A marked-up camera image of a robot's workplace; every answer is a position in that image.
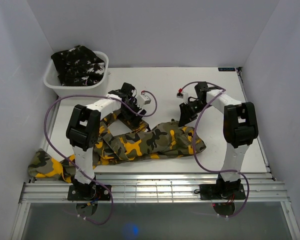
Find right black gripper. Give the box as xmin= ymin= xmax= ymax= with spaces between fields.
xmin=178 ymin=100 xmax=212 ymax=127

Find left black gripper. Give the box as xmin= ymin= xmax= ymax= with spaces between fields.
xmin=120 ymin=97 xmax=146 ymax=127

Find yellow green camouflage trousers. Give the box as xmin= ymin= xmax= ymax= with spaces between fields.
xmin=27 ymin=111 xmax=206 ymax=183

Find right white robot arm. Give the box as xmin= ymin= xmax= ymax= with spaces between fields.
xmin=176 ymin=81 xmax=259 ymax=200

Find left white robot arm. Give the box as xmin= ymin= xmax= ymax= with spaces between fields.
xmin=66 ymin=82 xmax=151 ymax=200

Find black white camouflage trousers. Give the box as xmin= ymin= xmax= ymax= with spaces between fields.
xmin=51 ymin=45 xmax=106 ymax=87

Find dark blue table label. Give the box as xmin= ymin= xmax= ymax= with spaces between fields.
xmin=217 ymin=67 xmax=236 ymax=72

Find white plastic laundry basket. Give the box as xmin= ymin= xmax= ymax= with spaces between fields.
xmin=43 ymin=50 xmax=110 ymax=100

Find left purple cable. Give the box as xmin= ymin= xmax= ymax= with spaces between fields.
xmin=44 ymin=90 xmax=158 ymax=226

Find purple cable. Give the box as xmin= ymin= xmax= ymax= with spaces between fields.
xmin=180 ymin=81 xmax=251 ymax=218
xmin=44 ymin=90 xmax=158 ymax=226

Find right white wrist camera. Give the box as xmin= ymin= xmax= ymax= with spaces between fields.
xmin=176 ymin=88 xmax=190 ymax=104

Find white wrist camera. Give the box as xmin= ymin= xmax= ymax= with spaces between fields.
xmin=135 ymin=93 xmax=151 ymax=108
xmin=176 ymin=88 xmax=190 ymax=104

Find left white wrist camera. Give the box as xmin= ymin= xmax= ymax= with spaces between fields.
xmin=135 ymin=93 xmax=151 ymax=108

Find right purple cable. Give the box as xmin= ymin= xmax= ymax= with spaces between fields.
xmin=180 ymin=81 xmax=251 ymax=218

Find aluminium rail frame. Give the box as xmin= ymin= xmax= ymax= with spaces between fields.
xmin=19 ymin=172 xmax=290 ymax=204

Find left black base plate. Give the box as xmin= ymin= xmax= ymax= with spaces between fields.
xmin=67 ymin=185 xmax=112 ymax=201

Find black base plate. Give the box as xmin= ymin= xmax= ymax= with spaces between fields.
xmin=193 ymin=184 xmax=246 ymax=200
xmin=67 ymin=185 xmax=112 ymax=201

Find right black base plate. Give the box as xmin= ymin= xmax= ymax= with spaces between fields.
xmin=193 ymin=184 xmax=246 ymax=200

